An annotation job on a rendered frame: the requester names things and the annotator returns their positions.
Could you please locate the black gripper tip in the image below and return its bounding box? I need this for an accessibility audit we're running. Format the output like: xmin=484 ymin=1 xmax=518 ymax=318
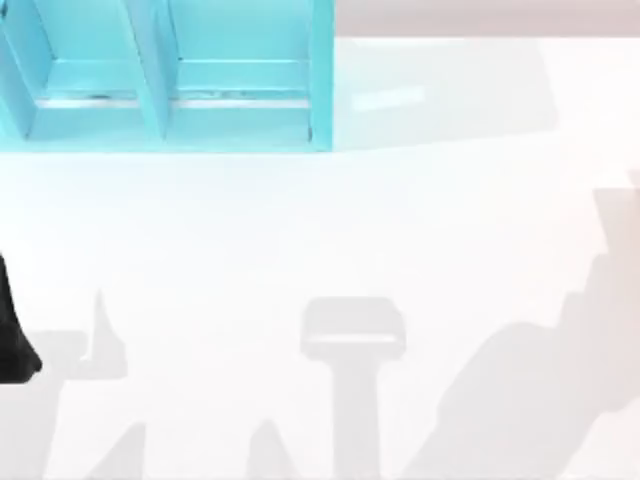
xmin=0 ymin=254 xmax=44 ymax=387

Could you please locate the light blue rack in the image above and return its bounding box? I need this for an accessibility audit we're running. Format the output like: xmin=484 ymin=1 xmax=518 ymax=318
xmin=0 ymin=0 xmax=335 ymax=155

